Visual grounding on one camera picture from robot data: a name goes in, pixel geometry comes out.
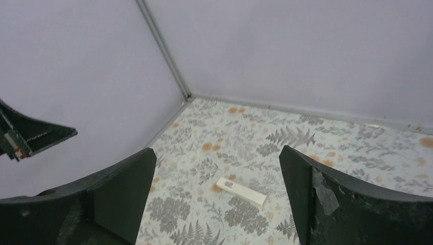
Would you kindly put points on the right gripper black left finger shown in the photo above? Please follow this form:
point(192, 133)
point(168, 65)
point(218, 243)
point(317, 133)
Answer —
point(102, 208)

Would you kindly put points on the floral table mat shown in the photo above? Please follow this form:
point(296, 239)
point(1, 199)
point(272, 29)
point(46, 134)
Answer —
point(235, 174)

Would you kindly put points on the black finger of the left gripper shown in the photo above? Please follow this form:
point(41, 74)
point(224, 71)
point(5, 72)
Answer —
point(23, 137)

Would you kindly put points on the white remote control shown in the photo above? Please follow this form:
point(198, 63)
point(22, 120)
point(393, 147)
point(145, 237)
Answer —
point(241, 191)

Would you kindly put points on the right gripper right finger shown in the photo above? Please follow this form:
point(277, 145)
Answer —
point(332, 207)

